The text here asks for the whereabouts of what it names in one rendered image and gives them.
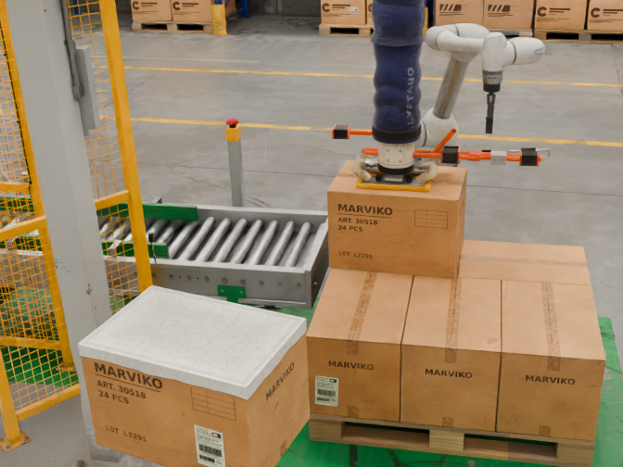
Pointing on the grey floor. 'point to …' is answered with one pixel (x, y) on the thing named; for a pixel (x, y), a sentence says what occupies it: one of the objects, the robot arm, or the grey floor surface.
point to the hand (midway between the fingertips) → (489, 126)
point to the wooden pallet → (452, 441)
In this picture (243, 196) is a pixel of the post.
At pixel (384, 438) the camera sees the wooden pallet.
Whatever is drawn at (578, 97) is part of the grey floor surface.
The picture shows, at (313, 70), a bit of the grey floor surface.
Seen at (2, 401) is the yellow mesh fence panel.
